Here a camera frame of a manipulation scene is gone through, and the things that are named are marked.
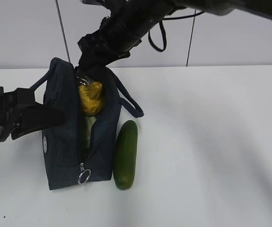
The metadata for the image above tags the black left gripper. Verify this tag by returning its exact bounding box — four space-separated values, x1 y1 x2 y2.
0 86 64 142

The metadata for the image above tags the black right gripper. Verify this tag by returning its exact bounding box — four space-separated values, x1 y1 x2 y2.
78 17 141 69

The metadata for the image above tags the dark blue fabric lunch bag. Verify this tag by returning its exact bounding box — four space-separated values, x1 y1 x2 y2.
42 62 144 190

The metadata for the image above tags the yellow pumpkin squash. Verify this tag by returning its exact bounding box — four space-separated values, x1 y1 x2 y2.
79 81 105 116

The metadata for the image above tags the green lidded glass food container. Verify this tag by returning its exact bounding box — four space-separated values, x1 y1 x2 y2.
84 116 97 148

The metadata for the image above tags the silver zipper pull ring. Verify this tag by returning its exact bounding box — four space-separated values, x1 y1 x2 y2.
78 162 92 185

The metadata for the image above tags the green cucumber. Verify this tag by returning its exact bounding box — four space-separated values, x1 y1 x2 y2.
113 120 138 190

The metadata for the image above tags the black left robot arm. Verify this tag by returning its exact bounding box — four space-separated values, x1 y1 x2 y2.
0 57 69 143

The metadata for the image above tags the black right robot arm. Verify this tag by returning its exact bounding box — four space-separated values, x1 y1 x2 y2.
78 0 272 70

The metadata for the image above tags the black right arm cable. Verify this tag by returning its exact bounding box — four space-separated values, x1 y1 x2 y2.
148 9 202 52

